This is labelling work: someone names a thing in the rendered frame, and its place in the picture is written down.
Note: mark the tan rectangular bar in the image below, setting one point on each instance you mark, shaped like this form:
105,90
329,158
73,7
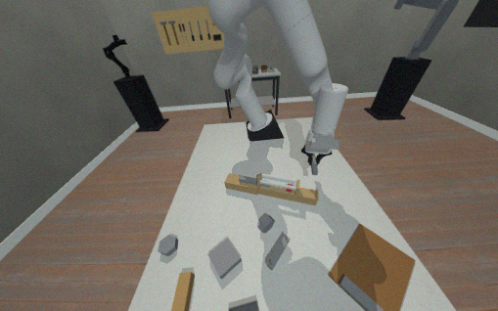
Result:
182,297

